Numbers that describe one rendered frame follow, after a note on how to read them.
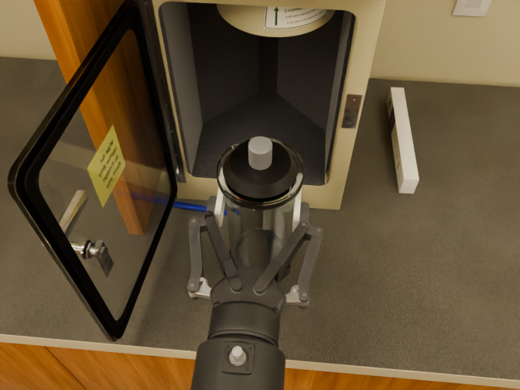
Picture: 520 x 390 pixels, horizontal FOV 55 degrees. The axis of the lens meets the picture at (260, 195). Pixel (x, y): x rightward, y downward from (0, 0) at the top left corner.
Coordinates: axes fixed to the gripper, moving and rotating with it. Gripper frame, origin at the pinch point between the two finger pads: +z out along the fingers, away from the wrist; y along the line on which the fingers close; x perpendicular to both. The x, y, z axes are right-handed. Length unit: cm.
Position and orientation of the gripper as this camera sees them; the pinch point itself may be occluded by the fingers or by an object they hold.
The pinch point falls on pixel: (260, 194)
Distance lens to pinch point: 64.2
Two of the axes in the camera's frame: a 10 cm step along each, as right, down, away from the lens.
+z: 0.9, -7.9, 6.0
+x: 0.0, 6.1, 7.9
